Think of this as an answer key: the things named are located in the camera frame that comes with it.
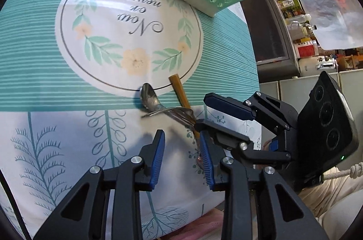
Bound teal floral tablecloth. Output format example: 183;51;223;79
1;0;261;239

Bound white rope cord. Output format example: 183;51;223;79
321;161;363;181

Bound wooden handled utensil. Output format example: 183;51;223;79
169;74;200;142

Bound white sleeved right forearm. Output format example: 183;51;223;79
298;163;362;239

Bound small metal spoon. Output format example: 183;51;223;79
140;83;192;128

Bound built-in oven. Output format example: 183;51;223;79
240;0;300;83

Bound right hand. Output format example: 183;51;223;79
262;140;271;151

